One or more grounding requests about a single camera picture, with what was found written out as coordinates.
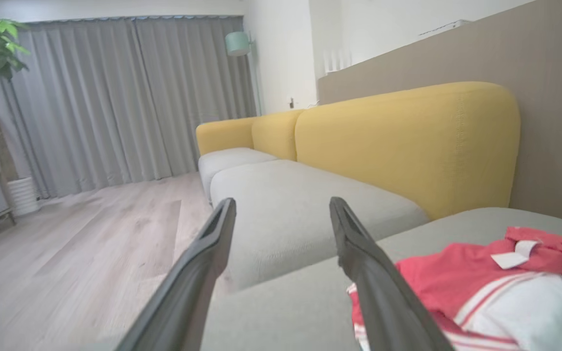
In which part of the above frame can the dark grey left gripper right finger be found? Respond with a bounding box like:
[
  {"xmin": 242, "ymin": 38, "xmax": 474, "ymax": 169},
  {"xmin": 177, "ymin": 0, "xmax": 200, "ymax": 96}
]
[{"xmin": 329, "ymin": 197, "xmax": 452, "ymax": 351}]

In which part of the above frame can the wide yellow sofa backrest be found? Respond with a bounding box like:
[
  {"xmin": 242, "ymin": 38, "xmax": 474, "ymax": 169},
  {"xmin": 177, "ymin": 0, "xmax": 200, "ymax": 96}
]
[{"xmin": 294, "ymin": 81, "xmax": 521, "ymax": 221}]

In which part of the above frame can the teal shade floor lamp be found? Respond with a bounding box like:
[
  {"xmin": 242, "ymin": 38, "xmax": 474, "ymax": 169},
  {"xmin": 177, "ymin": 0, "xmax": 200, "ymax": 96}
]
[{"xmin": 225, "ymin": 31, "xmax": 263, "ymax": 116}]

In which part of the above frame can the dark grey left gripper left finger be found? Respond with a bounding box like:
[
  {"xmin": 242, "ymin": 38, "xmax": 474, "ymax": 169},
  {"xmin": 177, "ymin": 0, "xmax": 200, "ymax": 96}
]
[{"xmin": 115, "ymin": 197, "xmax": 237, "ymax": 351}]

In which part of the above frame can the yellow cushion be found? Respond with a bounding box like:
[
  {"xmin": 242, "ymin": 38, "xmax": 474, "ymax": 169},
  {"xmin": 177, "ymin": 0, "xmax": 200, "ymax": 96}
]
[{"xmin": 196, "ymin": 117, "xmax": 261, "ymax": 156}]

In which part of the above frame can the grey pleated curtain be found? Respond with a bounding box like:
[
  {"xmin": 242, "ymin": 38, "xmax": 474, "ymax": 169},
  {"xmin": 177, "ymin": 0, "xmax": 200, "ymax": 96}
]
[{"xmin": 0, "ymin": 15, "xmax": 258, "ymax": 199}]

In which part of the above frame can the medium grey sofa seat cushion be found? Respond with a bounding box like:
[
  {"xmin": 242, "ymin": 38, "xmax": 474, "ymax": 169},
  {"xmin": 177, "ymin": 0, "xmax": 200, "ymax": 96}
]
[{"xmin": 210, "ymin": 159, "xmax": 429, "ymax": 293}]

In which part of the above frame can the grey sofa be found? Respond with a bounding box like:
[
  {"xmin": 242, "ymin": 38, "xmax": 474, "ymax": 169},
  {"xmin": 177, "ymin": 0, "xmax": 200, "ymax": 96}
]
[{"xmin": 201, "ymin": 207, "xmax": 562, "ymax": 351}]

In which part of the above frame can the narrow yellow sofa backrest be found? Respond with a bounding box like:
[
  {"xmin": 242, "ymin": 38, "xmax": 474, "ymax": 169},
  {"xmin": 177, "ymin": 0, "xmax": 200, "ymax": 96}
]
[{"xmin": 251, "ymin": 109, "xmax": 306, "ymax": 162}]

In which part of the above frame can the white ribbed plant pot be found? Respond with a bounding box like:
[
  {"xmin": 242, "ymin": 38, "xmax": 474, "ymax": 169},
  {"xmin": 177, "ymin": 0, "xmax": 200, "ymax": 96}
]
[{"xmin": 7, "ymin": 176, "xmax": 42, "ymax": 217}]

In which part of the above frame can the small grey sofa seat cushion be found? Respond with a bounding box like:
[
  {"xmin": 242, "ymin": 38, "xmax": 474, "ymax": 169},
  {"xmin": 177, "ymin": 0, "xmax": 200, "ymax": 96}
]
[{"xmin": 198, "ymin": 147, "xmax": 280, "ymax": 198}]

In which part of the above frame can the red and white garment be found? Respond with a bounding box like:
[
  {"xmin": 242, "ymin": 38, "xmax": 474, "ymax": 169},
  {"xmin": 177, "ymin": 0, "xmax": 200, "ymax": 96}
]
[{"xmin": 347, "ymin": 226, "xmax": 562, "ymax": 351}]

